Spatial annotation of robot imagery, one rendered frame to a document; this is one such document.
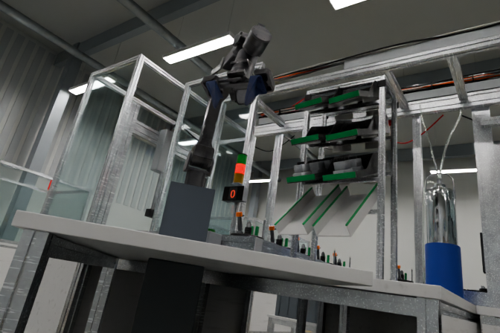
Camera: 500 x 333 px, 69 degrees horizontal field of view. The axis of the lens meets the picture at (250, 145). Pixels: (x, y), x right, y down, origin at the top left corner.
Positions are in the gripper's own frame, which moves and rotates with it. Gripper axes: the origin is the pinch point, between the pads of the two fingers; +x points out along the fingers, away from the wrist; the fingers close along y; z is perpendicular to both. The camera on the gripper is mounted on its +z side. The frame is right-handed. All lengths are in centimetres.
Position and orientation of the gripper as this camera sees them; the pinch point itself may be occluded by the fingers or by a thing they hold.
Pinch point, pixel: (233, 96)
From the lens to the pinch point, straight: 91.3
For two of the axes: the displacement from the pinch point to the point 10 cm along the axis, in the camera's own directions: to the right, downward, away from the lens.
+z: 3.0, 6.7, 6.8
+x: -2.1, 7.5, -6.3
